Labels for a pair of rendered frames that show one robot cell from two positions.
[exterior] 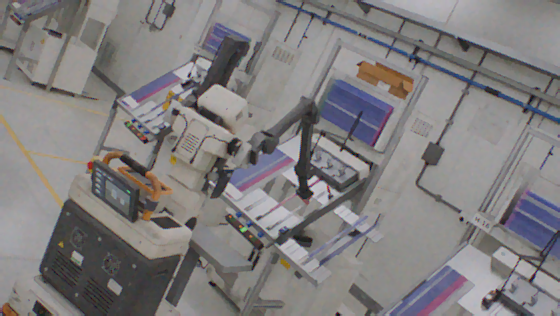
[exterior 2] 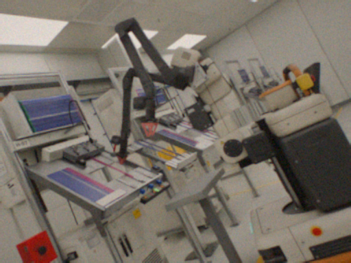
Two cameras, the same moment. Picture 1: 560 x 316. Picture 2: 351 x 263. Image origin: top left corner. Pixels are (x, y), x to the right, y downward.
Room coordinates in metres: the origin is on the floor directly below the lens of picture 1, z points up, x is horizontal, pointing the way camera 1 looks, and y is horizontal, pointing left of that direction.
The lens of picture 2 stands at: (3.27, 2.38, 0.88)
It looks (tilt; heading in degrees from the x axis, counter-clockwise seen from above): 3 degrees up; 268
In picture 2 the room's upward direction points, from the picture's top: 26 degrees counter-clockwise
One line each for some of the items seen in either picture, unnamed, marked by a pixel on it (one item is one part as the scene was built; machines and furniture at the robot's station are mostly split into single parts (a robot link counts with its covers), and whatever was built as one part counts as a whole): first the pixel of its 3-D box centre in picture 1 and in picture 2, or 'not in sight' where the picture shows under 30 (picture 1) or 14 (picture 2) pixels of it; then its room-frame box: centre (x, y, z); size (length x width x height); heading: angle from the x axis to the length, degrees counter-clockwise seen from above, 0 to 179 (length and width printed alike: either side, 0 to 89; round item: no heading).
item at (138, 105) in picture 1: (179, 137); not in sight; (4.54, 1.05, 0.66); 1.01 x 0.73 x 1.31; 140
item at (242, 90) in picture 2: not in sight; (247, 105); (0.51, -3.98, 0.95); 1.36 x 0.82 x 1.90; 140
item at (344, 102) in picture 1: (358, 112); (49, 114); (3.61, -0.13, 1.52); 0.51 x 0.13 x 0.27; 50
